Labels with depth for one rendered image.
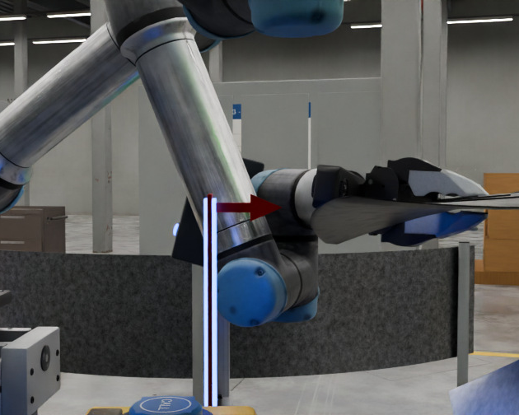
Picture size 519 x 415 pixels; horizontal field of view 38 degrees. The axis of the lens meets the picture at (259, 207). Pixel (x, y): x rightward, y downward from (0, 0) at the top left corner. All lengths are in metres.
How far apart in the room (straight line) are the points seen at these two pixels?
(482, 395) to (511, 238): 8.05
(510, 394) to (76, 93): 0.68
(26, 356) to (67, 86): 0.36
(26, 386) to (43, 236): 6.35
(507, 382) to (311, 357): 1.86
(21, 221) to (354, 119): 3.21
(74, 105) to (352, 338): 1.69
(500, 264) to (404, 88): 4.16
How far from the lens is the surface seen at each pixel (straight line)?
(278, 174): 0.96
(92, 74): 1.06
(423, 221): 0.79
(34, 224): 7.38
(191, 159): 0.85
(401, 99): 4.97
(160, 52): 0.88
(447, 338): 2.84
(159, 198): 7.19
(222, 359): 1.21
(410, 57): 5.00
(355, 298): 2.57
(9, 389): 1.02
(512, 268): 8.80
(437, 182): 0.78
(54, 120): 1.10
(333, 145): 6.74
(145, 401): 0.44
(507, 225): 8.75
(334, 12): 0.61
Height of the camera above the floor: 1.21
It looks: 2 degrees down
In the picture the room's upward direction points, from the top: straight up
